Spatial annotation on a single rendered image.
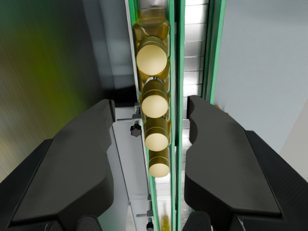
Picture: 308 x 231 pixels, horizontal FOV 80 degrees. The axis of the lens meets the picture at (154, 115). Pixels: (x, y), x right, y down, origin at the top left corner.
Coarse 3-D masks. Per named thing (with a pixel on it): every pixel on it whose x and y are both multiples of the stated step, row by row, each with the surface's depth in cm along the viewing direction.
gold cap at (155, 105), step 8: (144, 88) 25; (152, 88) 24; (160, 88) 24; (144, 96) 23; (152, 96) 22; (160, 96) 22; (144, 104) 23; (152, 104) 23; (160, 104) 23; (144, 112) 23; (152, 112) 23; (160, 112) 23
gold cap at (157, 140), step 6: (150, 120) 28; (156, 120) 28; (162, 120) 28; (150, 126) 27; (156, 126) 26; (162, 126) 27; (150, 132) 26; (156, 132) 25; (162, 132) 26; (150, 138) 26; (156, 138) 26; (162, 138) 26; (150, 144) 26; (156, 144) 26; (162, 144) 26; (156, 150) 27
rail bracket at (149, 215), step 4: (148, 196) 78; (148, 200) 77; (148, 204) 76; (148, 208) 75; (152, 208) 75; (148, 212) 72; (152, 212) 72; (136, 216) 73; (140, 216) 72; (144, 216) 72; (148, 216) 71; (152, 216) 71; (148, 220) 70; (148, 224) 69; (152, 224) 69; (148, 228) 68; (152, 228) 68
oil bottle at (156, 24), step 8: (144, 16) 35; (152, 16) 34; (160, 16) 33; (136, 24) 26; (144, 24) 26; (152, 24) 25; (160, 24) 25; (168, 24) 26; (136, 32) 26; (144, 32) 25; (152, 32) 25; (160, 32) 25; (168, 32) 26; (136, 40) 26; (168, 40) 26; (136, 48) 26; (168, 48) 27; (168, 56) 28
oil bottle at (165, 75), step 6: (168, 60) 30; (168, 66) 29; (138, 72) 29; (162, 72) 28; (168, 72) 29; (138, 78) 29; (144, 78) 28; (162, 78) 28; (168, 78) 29; (138, 84) 30; (144, 84) 29; (168, 84) 29; (168, 90) 30
